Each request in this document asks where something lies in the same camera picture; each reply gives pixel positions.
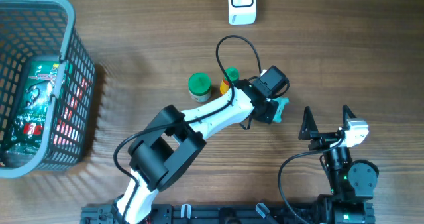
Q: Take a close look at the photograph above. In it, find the white barcode scanner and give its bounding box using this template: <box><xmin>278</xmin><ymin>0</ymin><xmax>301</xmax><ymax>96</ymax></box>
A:
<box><xmin>228</xmin><ymin>0</ymin><xmax>257</xmax><ymax>26</ymax></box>

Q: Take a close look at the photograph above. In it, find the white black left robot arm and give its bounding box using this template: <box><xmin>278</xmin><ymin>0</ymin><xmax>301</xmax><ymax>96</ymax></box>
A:
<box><xmin>112</xmin><ymin>66</ymin><xmax>290</xmax><ymax>223</ymax></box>

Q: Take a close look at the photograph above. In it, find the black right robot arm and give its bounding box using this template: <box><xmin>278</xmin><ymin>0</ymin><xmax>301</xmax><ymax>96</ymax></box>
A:
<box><xmin>299</xmin><ymin>105</ymin><xmax>379</xmax><ymax>224</ymax></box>

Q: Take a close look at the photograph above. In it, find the green snack bag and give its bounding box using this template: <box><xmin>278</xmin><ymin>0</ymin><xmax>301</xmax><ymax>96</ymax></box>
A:
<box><xmin>1</xmin><ymin>55</ymin><xmax>60</xmax><ymax>168</ymax></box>

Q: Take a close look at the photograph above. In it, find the grey plastic shopping basket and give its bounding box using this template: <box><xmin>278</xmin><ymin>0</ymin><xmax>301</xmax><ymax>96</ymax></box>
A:
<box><xmin>1</xmin><ymin>0</ymin><xmax>96</xmax><ymax>179</ymax></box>

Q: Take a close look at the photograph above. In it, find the teal wet wipes pack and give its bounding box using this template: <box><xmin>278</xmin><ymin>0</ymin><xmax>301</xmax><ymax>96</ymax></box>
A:
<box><xmin>272</xmin><ymin>97</ymin><xmax>290</xmax><ymax>123</ymax></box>

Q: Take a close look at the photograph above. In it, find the green lid jar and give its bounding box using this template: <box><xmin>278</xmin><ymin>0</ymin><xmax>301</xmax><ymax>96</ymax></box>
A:
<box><xmin>188</xmin><ymin>72</ymin><xmax>211</xmax><ymax>103</ymax></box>

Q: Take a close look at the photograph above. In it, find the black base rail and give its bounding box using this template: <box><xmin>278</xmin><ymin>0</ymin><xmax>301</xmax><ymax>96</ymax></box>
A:
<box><xmin>80</xmin><ymin>202</ymin><xmax>376</xmax><ymax>224</ymax></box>

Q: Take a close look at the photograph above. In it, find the red chilli sauce bottle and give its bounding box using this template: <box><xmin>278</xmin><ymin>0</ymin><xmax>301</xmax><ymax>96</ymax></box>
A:
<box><xmin>219</xmin><ymin>67</ymin><xmax>240</xmax><ymax>95</ymax></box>

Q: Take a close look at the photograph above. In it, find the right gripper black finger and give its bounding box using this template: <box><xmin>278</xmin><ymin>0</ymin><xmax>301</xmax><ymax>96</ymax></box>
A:
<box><xmin>298</xmin><ymin>106</ymin><xmax>319</xmax><ymax>140</ymax></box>
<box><xmin>342</xmin><ymin>105</ymin><xmax>356</xmax><ymax>125</ymax></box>

